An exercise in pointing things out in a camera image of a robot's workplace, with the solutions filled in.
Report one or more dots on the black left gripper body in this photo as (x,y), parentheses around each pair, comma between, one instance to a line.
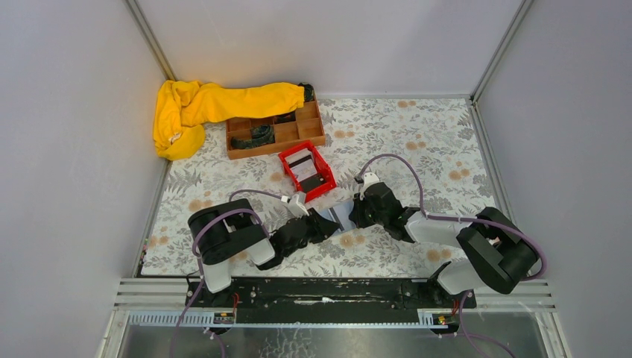
(314,225)

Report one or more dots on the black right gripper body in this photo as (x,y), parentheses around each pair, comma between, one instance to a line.
(364,211)

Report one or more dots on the white card with magnetic stripe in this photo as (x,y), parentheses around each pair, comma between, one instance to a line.
(341,214)

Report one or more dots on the beige card holder wallet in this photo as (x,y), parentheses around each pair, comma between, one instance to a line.
(326,215)

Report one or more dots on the red plastic bin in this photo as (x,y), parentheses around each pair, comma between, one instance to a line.
(321,165)

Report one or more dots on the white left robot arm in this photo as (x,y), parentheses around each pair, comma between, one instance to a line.
(225,230)

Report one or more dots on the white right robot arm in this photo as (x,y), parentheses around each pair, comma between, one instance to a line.
(498,254)

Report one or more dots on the wooden compartment tray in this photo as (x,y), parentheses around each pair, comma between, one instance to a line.
(306,126)

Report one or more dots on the yellow cloth garment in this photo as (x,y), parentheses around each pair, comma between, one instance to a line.
(182,108)

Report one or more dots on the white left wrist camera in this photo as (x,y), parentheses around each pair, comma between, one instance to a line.
(296,204)

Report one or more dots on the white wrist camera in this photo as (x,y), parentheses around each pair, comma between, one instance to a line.
(364,181)
(296,204)

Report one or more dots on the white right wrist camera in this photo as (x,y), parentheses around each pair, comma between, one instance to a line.
(364,181)

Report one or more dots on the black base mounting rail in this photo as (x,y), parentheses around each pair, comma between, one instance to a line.
(295,300)

